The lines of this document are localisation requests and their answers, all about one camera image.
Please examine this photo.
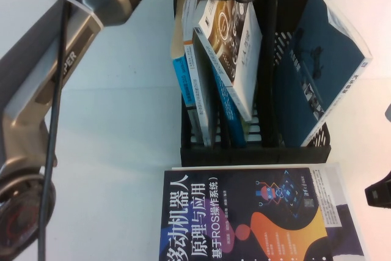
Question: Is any cyan spine book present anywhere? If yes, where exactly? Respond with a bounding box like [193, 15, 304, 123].
[170, 0, 193, 109]

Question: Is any white spine orange stripe book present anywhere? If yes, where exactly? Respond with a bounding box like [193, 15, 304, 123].
[181, 0, 215, 147]

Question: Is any dark mobile robot book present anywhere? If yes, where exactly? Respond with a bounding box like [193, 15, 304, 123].
[158, 163, 366, 261]

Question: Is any black plastic book stand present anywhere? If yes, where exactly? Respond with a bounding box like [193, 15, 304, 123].
[172, 0, 334, 167]

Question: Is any white autonomous driving book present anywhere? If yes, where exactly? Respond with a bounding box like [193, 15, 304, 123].
[192, 0, 263, 122]

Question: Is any white cable tie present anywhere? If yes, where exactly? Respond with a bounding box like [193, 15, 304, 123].
[59, 0, 102, 30]

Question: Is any teal cover car suspension book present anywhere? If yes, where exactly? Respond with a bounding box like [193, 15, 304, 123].
[274, 0, 374, 147]

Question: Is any blue spine mechanical design book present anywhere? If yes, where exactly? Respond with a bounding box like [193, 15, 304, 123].
[213, 73, 247, 149]

